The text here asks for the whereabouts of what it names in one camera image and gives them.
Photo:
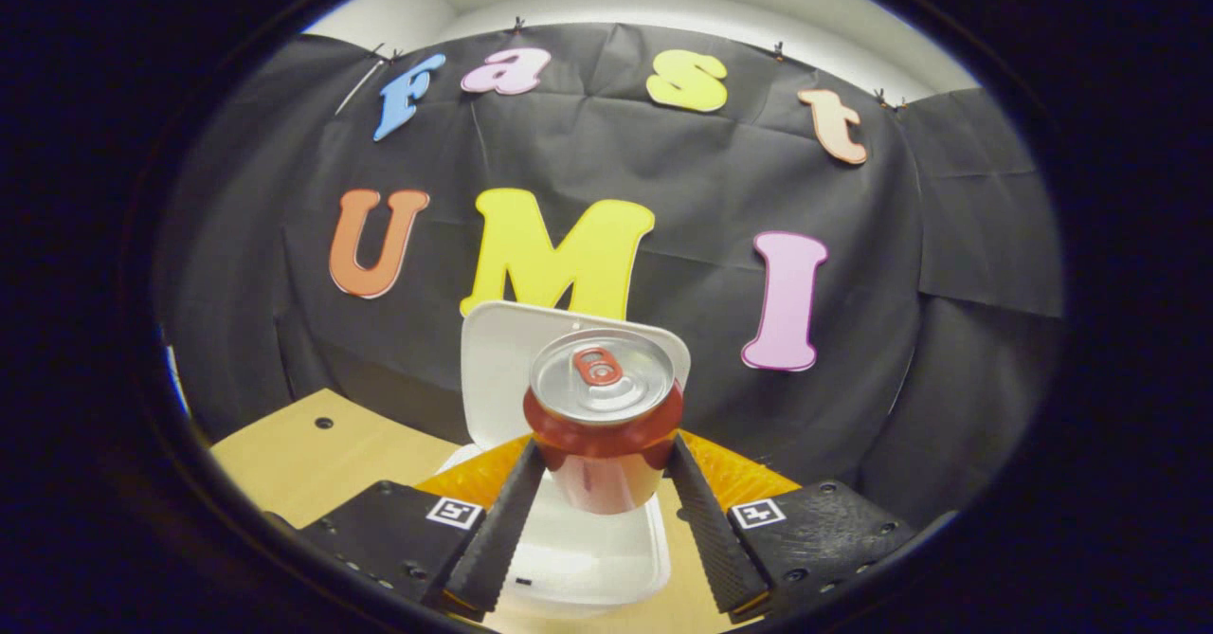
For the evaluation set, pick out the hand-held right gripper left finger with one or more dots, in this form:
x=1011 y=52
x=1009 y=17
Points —
x=497 y=539

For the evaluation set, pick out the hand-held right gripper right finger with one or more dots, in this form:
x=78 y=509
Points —
x=715 y=539

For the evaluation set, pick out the red pop can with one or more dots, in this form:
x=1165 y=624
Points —
x=606 y=468

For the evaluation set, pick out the white desktop garbage bin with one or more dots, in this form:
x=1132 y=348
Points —
x=502 y=378

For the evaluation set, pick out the wooden desktop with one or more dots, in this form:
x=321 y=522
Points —
x=313 y=463

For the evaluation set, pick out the black backdrop cloth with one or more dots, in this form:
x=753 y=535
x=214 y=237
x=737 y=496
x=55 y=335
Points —
x=853 y=283

